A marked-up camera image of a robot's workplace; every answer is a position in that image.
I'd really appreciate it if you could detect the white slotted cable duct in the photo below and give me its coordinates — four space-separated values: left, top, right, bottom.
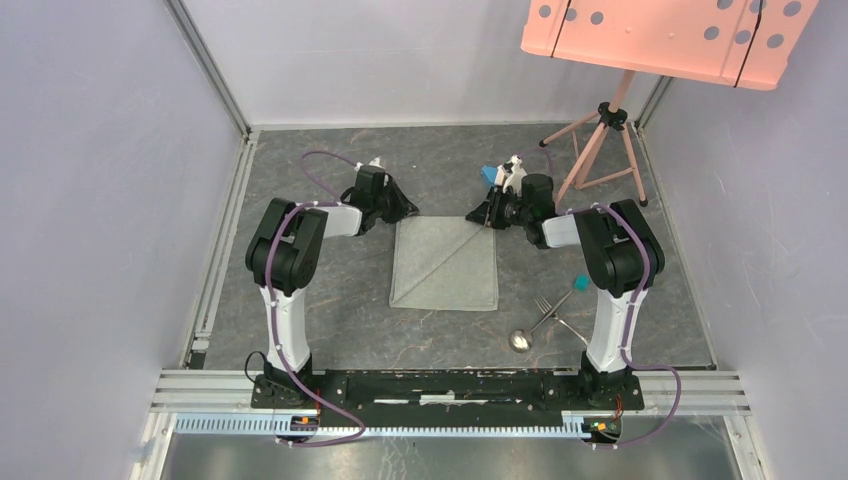
174 413 590 440

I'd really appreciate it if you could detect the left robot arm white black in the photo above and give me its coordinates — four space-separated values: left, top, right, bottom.
245 165 419 408

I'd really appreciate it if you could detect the grey cloth napkin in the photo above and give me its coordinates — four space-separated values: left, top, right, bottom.
389 216 499 312

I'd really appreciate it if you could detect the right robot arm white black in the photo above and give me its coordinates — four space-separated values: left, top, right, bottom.
465 173 665 408

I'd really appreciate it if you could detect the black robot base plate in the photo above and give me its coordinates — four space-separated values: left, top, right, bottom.
250 369 645 430

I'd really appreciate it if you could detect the pink music stand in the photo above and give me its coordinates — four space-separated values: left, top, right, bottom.
520 0 820 208

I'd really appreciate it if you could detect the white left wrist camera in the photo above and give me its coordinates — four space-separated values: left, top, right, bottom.
354 157 385 175

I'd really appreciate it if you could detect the silver spoon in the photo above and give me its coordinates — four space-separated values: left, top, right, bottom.
508 290 574 353

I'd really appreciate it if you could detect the silver fork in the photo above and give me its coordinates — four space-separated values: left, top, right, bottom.
534 295 589 346

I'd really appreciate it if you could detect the blue and white block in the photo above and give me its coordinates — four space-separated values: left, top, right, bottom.
480 165 498 188

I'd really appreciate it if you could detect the teal cube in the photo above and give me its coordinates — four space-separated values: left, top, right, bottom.
573 274 591 291

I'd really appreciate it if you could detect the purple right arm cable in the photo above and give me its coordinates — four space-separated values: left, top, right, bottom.
519 145 684 450

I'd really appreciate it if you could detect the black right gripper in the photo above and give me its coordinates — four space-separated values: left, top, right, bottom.
466 184 532 230

